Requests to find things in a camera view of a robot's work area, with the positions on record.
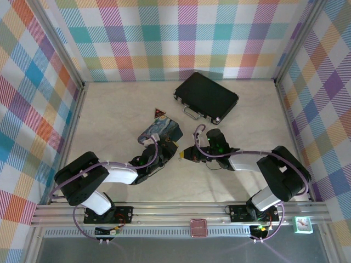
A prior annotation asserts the starry night painting box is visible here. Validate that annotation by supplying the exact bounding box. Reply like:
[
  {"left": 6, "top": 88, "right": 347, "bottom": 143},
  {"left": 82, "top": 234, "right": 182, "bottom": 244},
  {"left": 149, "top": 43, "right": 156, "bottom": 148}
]
[{"left": 138, "top": 116, "right": 184, "bottom": 146}]

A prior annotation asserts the aluminium front beam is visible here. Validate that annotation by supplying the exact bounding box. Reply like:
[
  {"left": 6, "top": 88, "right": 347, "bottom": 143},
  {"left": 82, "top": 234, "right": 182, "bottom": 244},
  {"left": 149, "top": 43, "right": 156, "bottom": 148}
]
[{"left": 30, "top": 202, "right": 330, "bottom": 227}]

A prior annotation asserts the pink square plastic box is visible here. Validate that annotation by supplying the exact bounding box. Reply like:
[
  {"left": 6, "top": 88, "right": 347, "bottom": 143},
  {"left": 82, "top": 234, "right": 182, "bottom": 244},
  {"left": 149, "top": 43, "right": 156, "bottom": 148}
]
[{"left": 190, "top": 218, "right": 208, "bottom": 238}]

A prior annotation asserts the perforated grey metal strip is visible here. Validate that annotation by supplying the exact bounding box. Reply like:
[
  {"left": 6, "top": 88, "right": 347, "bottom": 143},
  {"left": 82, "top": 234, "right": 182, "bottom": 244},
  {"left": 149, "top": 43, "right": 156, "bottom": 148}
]
[{"left": 43, "top": 227, "right": 278, "bottom": 238}]

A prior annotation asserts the small green connector board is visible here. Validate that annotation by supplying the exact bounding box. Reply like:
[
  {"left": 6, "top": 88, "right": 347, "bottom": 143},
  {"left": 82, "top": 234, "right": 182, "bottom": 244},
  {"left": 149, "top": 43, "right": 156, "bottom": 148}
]
[
  {"left": 94, "top": 226, "right": 122, "bottom": 237},
  {"left": 251, "top": 224, "right": 272, "bottom": 233}
]

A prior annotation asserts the grey metal sheet panel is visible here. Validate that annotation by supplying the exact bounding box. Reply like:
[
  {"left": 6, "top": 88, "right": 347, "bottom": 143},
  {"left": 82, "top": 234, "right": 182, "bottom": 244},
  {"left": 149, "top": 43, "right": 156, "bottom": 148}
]
[{"left": 26, "top": 235, "right": 334, "bottom": 263}]

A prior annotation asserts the small white glowing cube clock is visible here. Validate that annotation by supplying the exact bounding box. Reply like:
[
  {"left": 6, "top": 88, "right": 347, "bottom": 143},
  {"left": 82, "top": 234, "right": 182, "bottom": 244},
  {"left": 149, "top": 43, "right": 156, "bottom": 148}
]
[{"left": 292, "top": 215, "right": 314, "bottom": 235}]

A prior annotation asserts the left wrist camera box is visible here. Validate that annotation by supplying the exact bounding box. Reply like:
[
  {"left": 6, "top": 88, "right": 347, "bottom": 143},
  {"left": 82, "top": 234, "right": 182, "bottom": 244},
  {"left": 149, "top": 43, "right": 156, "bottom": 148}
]
[{"left": 142, "top": 136, "right": 161, "bottom": 150}]

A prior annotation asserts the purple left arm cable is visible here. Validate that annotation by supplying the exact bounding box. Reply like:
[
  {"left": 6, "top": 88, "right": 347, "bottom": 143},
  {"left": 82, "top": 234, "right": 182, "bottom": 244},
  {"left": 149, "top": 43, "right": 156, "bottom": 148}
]
[{"left": 49, "top": 135, "right": 161, "bottom": 205}]

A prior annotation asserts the black briefcase with silver handle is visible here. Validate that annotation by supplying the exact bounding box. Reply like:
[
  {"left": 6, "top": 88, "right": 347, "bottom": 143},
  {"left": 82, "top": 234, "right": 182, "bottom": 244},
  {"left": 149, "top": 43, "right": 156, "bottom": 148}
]
[{"left": 173, "top": 71, "right": 239, "bottom": 125}]

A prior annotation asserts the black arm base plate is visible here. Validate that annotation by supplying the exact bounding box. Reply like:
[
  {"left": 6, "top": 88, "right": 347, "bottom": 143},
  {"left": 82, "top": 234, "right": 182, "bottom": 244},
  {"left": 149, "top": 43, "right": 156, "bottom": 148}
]
[
  {"left": 229, "top": 204, "right": 278, "bottom": 222},
  {"left": 83, "top": 205, "right": 134, "bottom": 224}
]

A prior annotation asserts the aluminium table side rail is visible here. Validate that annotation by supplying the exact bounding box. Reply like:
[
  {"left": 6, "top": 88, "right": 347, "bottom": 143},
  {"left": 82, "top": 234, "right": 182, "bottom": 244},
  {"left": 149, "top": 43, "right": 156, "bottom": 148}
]
[
  {"left": 274, "top": 78, "right": 313, "bottom": 202},
  {"left": 56, "top": 82, "right": 88, "bottom": 205}
]

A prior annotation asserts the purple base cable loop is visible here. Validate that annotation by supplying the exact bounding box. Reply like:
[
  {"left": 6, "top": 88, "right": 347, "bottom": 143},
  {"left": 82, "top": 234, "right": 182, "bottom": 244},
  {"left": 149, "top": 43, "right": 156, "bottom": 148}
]
[
  {"left": 72, "top": 204, "right": 129, "bottom": 243},
  {"left": 252, "top": 202, "right": 286, "bottom": 244}
]

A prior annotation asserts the aluminium corner post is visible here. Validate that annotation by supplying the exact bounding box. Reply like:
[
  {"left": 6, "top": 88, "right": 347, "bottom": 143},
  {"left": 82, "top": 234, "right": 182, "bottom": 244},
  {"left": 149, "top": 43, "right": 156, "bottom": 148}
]
[
  {"left": 274, "top": 0, "right": 329, "bottom": 83},
  {"left": 27, "top": 0, "right": 86, "bottom": 88}
]

